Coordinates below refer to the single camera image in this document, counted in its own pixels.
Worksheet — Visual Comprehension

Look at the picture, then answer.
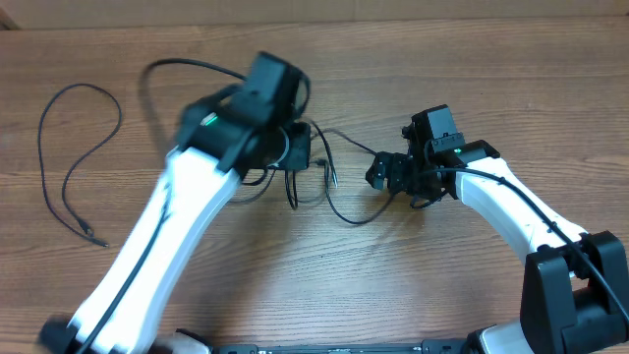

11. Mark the black thin micro cable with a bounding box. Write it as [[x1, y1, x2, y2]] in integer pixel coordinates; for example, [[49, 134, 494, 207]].
[[37, 83, 123, 248]]

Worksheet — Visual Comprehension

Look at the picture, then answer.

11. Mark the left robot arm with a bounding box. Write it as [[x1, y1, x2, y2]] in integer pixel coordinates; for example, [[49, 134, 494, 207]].
[[37, 52, 311, 353]]

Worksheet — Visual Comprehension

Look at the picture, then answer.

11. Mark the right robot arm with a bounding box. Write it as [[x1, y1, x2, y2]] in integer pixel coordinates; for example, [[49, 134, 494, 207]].
[[366, 105, 628, 353]]

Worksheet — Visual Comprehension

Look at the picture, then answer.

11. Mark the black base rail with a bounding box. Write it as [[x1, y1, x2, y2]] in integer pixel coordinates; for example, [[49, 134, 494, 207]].
[[176, 329, 559, 354]]

